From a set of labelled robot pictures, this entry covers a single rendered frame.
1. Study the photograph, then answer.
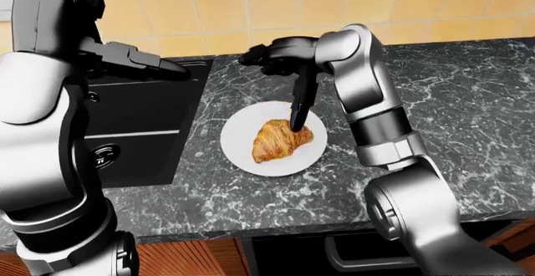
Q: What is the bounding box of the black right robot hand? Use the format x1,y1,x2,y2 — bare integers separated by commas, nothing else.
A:
237,35,324,133

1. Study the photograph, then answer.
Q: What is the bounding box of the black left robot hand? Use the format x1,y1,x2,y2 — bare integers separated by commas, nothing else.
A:
77,36,192,82

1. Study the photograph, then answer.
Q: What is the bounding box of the golden brown croissant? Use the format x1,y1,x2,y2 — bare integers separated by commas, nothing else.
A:
250,118,315,165

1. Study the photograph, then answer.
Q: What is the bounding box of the black kitchen sink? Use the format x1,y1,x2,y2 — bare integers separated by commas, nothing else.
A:
81,58,212,190

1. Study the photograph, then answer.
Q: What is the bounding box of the round sink drain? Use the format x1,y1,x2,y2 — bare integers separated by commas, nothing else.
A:
89,143,123,171

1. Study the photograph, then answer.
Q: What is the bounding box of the white round plate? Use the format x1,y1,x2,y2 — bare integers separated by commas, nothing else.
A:
220,100,328,178

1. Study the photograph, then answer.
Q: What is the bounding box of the black appliance front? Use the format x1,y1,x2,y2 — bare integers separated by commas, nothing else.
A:
241,218,513,276

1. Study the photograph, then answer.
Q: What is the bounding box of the wooden cabinet door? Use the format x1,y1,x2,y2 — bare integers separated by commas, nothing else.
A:
0,237,252,276
479,217,535,266

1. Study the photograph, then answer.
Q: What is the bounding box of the grey appliance door handle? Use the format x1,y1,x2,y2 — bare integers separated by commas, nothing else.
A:
324,234,420,274

